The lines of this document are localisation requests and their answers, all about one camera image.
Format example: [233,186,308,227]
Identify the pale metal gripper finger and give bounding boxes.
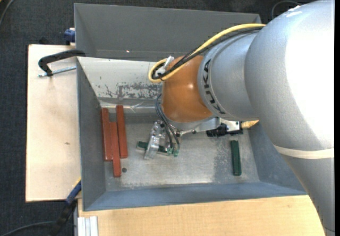
[143,136,161,161]
[150,120,164,138]

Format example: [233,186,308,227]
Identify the red-brown flat block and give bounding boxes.
[101,107,113,162]
[109,121,122,178]
[115,105,129,159]

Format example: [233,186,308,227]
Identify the grey metal bin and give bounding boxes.
[73,3,308,212]

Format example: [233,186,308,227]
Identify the pale wood board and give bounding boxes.
[25,44,82,203]

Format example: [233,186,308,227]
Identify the black cylinder on white bracket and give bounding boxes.
[206,120,244,138]

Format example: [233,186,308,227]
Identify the dark green flat block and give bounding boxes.
[135,141,171,156]
[229,139,243,176]

